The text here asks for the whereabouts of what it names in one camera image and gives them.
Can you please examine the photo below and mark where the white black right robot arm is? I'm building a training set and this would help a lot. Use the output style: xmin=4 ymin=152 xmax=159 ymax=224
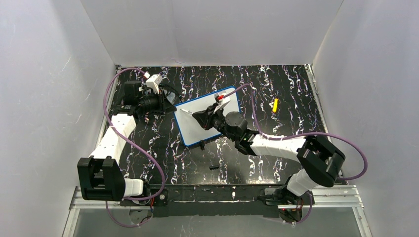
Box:
xmin=192 ymin=107 xmax=345 ymax=200

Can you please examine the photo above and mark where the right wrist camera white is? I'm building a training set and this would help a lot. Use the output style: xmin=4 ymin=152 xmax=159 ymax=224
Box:
xmin=214 ymin=93 xmax=231 ymax=113

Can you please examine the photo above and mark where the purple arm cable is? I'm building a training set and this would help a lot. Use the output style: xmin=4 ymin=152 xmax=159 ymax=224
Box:
xmin=224 ymin=83 xmax=368 ymax=225
xmin=102 ymin=68 xmax=166 ymax=228

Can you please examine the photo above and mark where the white marker pen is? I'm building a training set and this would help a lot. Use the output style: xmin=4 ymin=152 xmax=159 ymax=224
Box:
xmin=180 ymin=109 xmax=193 ymax=115

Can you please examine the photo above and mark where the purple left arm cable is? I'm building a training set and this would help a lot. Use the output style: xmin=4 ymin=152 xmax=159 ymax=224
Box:
xmin=102 ymin=68 xmax=166 ymax=228

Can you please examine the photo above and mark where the blue framed whiteboard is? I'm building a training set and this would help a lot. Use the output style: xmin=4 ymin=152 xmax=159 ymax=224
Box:
xmin=174 ymin=86 xmax=241 ymax=147

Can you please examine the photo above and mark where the clear plastic parts box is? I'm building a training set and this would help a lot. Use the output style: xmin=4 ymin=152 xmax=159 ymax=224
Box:
xmin=162 ymin=88 xmax=182 ymax=105

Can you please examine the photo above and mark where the aluminium frame rail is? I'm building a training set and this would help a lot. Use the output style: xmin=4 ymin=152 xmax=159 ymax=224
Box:
xmin=63 ymin=185 xmax=372 ymax=237

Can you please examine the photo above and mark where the yellow handled screwdriver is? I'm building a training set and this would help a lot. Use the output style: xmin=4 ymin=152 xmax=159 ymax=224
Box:
xmin=272 ymin=98 xmax=279 ymax=113

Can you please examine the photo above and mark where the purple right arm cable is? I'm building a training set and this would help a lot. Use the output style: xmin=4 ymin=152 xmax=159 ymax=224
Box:
xmin=224 ymin=83 xmax=368 ymax=225

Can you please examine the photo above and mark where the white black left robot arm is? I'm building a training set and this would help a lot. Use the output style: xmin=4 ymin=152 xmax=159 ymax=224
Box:
xmin=77 ymin=81 xmax=180 ymax=201

